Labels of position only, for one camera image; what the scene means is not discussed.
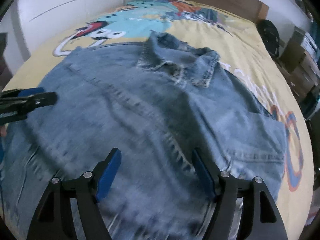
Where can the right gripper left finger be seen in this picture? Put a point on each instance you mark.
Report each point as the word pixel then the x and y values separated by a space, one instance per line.
pixel 53 217

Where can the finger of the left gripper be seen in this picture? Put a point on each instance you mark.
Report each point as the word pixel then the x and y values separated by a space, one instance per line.
pixel 16 109
pixel 21 92

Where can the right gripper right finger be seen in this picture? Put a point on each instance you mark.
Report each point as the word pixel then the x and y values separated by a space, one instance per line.
pixel 260 217

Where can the white wardrobe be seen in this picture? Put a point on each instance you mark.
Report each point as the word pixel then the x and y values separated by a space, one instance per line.
pixel 36 21

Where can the wooden drawer cabinet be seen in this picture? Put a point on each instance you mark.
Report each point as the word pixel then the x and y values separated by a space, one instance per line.
pixel 300 58

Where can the yellow printed bed cover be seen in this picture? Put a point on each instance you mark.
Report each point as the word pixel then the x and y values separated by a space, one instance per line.
pixel 242 53

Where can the blue denim jacket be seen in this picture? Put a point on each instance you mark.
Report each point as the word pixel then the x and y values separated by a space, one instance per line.
pixel 155 101

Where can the black backpack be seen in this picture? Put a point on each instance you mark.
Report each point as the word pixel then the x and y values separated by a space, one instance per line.
pixel 270 37

